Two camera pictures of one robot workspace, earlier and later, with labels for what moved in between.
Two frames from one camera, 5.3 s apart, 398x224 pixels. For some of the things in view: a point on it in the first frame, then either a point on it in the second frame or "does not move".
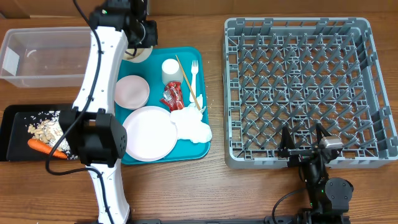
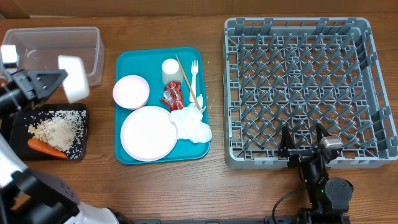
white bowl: [142, 55] → [76, 84]
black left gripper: [152, 38] → [33, 86]
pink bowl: [131, 91] does not move
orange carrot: [45, 148] does not move
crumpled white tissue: [189, 122] does not move
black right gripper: [298, 155] does not move
